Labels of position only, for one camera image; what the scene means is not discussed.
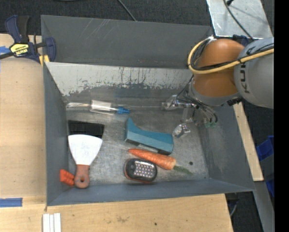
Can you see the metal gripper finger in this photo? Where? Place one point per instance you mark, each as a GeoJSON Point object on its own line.
{"type": "Point", "coordinates": [171, 103]}
{"type": "Point", "coordinates": [181, 130]}

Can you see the blue curved block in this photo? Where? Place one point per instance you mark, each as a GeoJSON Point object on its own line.
{"type": "Point", "coordinates": [150, 139]}

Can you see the orange toy carrot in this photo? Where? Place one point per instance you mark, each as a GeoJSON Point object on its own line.
{"type": "Point", "coordinates": [156, 159]}

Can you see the black and orange work light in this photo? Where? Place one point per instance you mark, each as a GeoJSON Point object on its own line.
{"type": "Point", "coordinates": [141, 170]}

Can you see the clear plastic bottle blue cap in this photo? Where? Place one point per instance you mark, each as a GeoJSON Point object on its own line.
{"type": "Point", "coordinates": [100, 106]}

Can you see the grey metal bin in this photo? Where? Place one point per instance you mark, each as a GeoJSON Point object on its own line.
{"type": "Point", "coordinates": [125, 45]}

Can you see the black flat block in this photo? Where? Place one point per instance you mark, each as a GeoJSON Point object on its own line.
{"type": "Point", "coordinates": [86, 128]}

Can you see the orange-red toy brick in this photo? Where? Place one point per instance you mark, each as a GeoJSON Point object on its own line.
{"type": "Point", "coordinates": [66, 177]}

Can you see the black cylinder on white bracket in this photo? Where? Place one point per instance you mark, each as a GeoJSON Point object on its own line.
{"type": "Point", "coordinates": [234, 102]}

